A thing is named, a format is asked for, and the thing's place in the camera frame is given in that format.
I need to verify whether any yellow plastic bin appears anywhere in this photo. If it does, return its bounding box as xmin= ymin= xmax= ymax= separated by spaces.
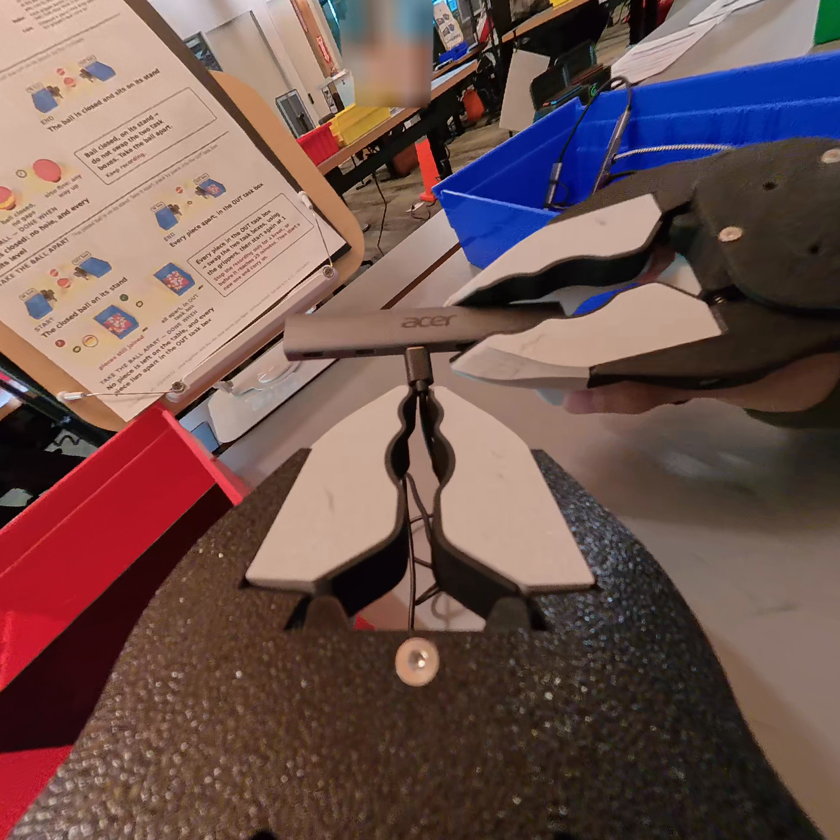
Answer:
xmin=328 ymin=101 xmax=395 ymax=151

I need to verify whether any person's right forearm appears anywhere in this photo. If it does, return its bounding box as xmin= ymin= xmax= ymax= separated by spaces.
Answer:
xmin=742 ymin=367 xmax=840 ymax=433

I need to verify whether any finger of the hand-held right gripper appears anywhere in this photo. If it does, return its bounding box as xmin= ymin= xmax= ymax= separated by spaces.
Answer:
xmin=444 ymin=192 xmax=691 ymax=309
xmin=450 ymin=281 xmax=731 ymax=392

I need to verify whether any instruction sheet on stand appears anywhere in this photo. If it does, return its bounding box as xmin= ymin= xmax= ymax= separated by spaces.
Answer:
xmin=0 ymin=0 xmax=367 ymax=454

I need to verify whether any person's right hand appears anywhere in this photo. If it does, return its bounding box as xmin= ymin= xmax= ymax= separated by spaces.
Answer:
xmin=563 ymin=366 xmax=829 ymax=417

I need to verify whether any printed instruction sheet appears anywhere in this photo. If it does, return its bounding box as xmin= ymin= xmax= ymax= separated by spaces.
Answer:
xmin=0 ymin=0 xmax=349 ymax=422

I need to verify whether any orange traffic cone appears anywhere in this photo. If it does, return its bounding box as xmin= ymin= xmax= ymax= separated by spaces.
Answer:
xmin=413 ymin=136 xmax=445 ymax=204

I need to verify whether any braided usb-c cable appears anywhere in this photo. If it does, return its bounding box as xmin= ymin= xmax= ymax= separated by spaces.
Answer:
xmin=613 ymin=144 xmax=731 ymax=179

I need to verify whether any red plastic bin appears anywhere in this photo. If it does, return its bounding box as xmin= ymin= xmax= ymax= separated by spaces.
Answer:
xmin=0 ymin=402 xmax=252 ymax=840
xmin=297 ymin=123 xmax=337 ymax=166

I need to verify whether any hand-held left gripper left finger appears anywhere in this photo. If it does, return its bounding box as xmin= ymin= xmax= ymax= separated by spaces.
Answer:
xmin=244 ymin=385 xmax=414 ymax=616

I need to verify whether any blue plastic bin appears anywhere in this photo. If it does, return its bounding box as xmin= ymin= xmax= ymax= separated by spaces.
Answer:
xmin=433 ymin=52 xmax=840 ymax=317

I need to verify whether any white panel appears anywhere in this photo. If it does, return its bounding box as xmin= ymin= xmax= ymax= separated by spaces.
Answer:
xmin=497 ymin=49 xmax=553 ymax=131

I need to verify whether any white paper sheet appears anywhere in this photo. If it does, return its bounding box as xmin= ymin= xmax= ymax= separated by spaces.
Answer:
xmin=609 ymin=25 xmax=713 ymax=85

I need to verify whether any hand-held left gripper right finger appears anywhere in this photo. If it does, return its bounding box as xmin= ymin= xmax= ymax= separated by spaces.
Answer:
xmin=430 ymin=386 xmax=597 ymax=622

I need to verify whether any black usb-c cable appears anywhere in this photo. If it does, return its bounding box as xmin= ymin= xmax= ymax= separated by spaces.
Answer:
xmin=392 ymin=345 xmax=463 ymax=632

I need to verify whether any black device with green light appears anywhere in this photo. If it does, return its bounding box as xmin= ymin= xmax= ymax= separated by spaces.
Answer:
xmin=530 ymin=60 xmax=610 ymax=111

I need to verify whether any grey usb hub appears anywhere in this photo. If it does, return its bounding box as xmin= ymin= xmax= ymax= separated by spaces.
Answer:
xmin=283 ymin=306 xmax=567 ymax=362
xmin=592 ymin=108 xmax=632 ymax=193

